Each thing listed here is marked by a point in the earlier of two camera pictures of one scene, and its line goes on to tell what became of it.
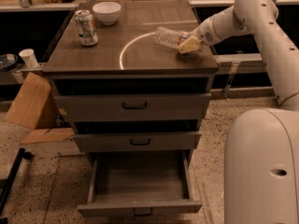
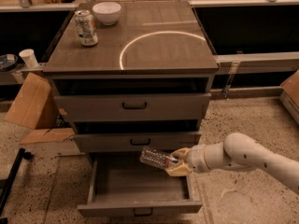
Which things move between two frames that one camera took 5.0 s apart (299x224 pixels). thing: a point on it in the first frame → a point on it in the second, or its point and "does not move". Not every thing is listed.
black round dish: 7,62 does not move
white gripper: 204,35 → 196,160
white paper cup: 29,57 does not move
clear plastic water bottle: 170,36 → 154,157
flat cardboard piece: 54,134 does not move
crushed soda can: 86,27 does not move
